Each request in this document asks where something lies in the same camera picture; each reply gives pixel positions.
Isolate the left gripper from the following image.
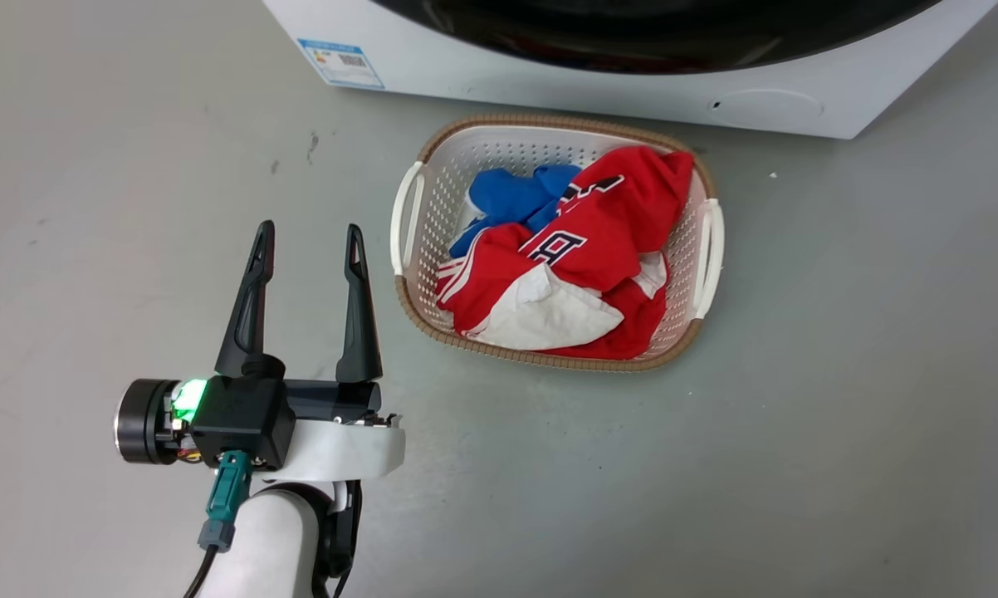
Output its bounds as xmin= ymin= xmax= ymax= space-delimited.
xmin=115 ymin=220 xmax=406 ymax=483

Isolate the white washing machine body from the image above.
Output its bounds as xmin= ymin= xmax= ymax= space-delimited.
xmin=262 ymin=0 xmax=998 ymax=140

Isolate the dark glass washing machine door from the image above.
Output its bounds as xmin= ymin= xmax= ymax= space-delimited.
xmin=370 ymin=0 xmax=942 ymax=76

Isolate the white perforated laundry basket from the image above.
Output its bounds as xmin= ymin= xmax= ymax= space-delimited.
xmin=389 ymin=114 xmax=726 ymax=372

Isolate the blue garment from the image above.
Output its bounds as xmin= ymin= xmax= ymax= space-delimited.
xmin=449 ymin=164 xmax=583 ymax=258

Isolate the blue white energy label sticker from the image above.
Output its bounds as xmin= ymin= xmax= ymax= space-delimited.
xmin=296 ymin=38 xmax=385 ymax=91

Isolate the red white sports jersey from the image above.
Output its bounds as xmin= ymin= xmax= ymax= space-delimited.
xmin=435 ymin=146 xmax=696 ymax=360

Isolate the round white filter cover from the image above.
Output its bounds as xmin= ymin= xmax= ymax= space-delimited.
xmin=709 ymin=87 xmax=824 ymax=130

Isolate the green plug black cable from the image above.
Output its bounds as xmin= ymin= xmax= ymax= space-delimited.
xmin=183 ymin=450 xmax=256 ymax=598

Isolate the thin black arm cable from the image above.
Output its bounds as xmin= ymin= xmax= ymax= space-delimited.
xmin=323 ymin=480 xmax=364 ymax=598

